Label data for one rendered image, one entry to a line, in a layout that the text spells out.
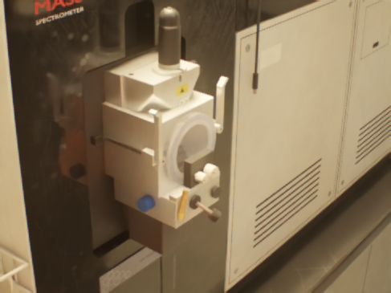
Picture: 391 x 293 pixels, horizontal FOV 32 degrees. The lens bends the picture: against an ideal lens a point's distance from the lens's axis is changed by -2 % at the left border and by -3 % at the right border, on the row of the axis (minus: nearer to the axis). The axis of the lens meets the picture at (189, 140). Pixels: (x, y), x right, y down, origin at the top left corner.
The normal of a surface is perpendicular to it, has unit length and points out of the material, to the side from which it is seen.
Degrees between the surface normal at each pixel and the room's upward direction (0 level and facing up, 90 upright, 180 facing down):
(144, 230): 90
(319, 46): 90
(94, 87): 90
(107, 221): 90
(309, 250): 0
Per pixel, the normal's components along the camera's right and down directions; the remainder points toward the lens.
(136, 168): -0.63, 0.35
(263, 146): 0.78, 0.29
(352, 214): 0.01, -0.89
